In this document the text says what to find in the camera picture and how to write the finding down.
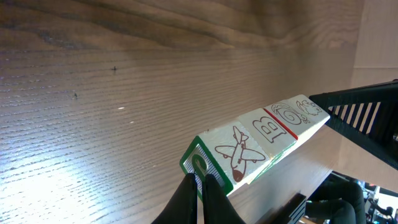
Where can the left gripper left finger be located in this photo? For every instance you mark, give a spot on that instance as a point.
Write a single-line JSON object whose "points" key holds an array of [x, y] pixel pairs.
{"points": [[182, 207]]}

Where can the white block with figure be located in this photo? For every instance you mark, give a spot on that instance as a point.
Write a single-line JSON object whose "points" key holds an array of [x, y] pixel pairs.
{"points": [[297, 123]]}

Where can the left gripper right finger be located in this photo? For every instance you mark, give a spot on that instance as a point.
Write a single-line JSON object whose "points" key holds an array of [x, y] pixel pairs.
{"points": [[217, 209]]}

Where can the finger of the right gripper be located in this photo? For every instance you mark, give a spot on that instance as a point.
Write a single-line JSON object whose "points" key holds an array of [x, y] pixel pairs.
{"points": [[367, 116]]}

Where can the yellow block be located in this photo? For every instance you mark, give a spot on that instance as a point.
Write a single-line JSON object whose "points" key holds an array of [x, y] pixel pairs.
{"points": [[273, 138]]}

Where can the green sided white block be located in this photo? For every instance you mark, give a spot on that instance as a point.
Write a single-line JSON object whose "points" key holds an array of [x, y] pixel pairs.
{"points": [[316, 116]]}

